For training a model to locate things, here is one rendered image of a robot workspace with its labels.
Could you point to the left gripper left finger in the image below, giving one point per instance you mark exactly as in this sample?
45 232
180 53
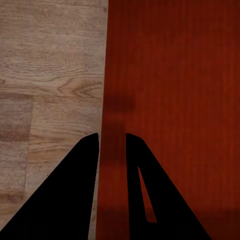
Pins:
60 209

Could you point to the storage box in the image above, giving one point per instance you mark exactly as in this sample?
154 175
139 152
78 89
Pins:
172 78

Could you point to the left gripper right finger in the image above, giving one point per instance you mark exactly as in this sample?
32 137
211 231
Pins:
175 219

